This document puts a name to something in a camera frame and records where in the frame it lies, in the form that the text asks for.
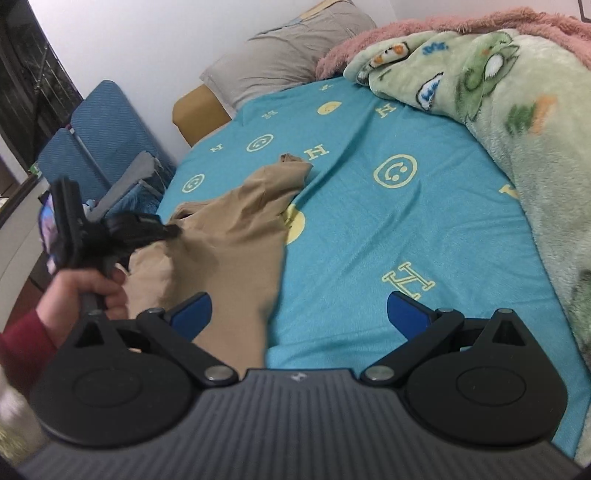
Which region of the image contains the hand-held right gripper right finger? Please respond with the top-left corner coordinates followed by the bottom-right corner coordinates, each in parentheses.
top-left (361, 291), bottom-right (536, 387)

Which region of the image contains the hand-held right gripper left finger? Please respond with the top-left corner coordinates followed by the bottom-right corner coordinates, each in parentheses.
top-left (65, 292), bottom-right (239, 387)

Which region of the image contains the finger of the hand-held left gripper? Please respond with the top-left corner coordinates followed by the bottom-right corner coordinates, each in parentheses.
top-left (113, 225), bottom-right (184, 259)
top-left (107, 213), bottom-right (164, 232)

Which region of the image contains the tan t-shirt with white print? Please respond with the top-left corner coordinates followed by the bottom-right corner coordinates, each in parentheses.
top-left (122, 152), bottom-right (315, 370)

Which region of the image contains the person's left forearm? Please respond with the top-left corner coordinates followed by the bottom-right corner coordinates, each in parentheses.
top-left (0, 308), bottom-right (58, 398)

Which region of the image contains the person's left hand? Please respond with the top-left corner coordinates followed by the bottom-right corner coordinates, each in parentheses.
top-left (37, 267), bottom-right (130, 348)

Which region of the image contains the grey seat cushion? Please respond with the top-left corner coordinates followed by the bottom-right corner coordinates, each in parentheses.
top-left (85, 151), bottom-right (160, 222)

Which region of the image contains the white table with dark top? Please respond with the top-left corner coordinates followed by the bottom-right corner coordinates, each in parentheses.
top-left (0, 178), bottom-right (51, 296)

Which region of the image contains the short blue covered chair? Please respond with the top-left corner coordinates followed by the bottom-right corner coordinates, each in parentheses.
top-left (37, 128), bottom-right (112, 204)

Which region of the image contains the teal smiley print bed sheet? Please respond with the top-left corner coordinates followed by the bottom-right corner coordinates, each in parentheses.
top-left (154, 76), bottom-right (578, 457)

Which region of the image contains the tall blue covered chair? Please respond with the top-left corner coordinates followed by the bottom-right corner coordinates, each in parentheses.
top-left (69, 79), bottom-right (178, 195)

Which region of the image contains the yellow headboard cushion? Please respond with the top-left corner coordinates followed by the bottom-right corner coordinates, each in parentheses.
top-left (172, 84), bottom-right (233, 148)

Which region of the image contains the dark barred window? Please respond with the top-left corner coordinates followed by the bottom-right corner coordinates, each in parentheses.
top-left (0, 0), bottom-right (86, 174)

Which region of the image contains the green cartoon print blanket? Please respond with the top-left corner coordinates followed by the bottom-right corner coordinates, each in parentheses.
top-left (342, 28), bottom-right (591, 464)

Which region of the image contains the grey pillow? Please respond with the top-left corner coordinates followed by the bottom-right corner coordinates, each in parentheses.
top-left (199, 0), bottom-right (377, 110)

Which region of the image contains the pink fluffy blanket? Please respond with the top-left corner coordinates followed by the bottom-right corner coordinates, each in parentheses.
top-left (315, 6), bottom-right (591, 84)

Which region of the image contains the yellow pillow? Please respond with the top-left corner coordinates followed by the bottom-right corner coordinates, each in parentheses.
top-left (295, 0), bottom-right (358, 21)

